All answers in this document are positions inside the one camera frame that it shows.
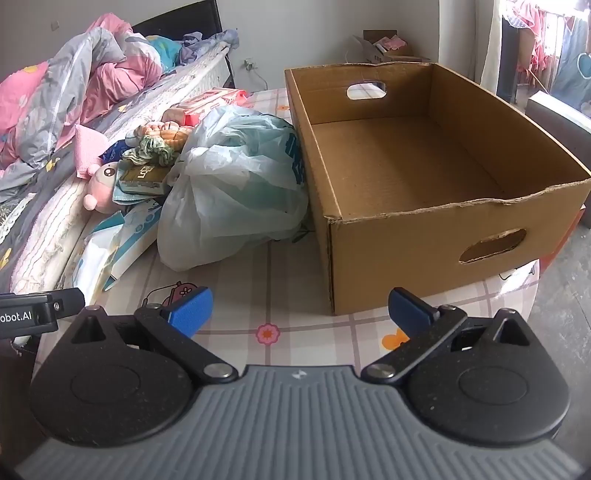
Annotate green scrunchie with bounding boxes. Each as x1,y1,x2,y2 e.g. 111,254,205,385
121,136,179,167

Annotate checkered floral tablecloth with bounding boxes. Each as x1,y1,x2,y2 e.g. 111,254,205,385
36,87,541,370

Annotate orange striped knit socks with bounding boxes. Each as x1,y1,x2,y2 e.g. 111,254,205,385
134,108,193,152

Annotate gold green book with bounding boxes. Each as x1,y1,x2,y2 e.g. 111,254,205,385
116,163,169,196

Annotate black bed headboard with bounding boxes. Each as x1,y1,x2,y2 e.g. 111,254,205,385
132,0,222,40

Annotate blue white glove pack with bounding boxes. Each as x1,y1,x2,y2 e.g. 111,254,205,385
103,199,162,291

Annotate red wet wipes pack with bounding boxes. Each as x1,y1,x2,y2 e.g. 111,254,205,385
168,88,249,126

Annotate pink plush toy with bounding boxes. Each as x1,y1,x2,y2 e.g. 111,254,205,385
82,162,119,215

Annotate white cotton swab pack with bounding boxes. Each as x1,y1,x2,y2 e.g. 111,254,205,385
72,211,124,306

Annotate dark blue snack pack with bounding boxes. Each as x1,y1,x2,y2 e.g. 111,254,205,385
100,139,131,164

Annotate white plastic bag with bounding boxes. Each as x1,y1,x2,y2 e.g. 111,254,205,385
157,105,308,272

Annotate pink grey quilt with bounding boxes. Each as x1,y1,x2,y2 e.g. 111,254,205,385
1,13,163,171

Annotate brown cardboard box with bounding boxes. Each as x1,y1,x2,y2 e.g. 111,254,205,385
286,62,590,315

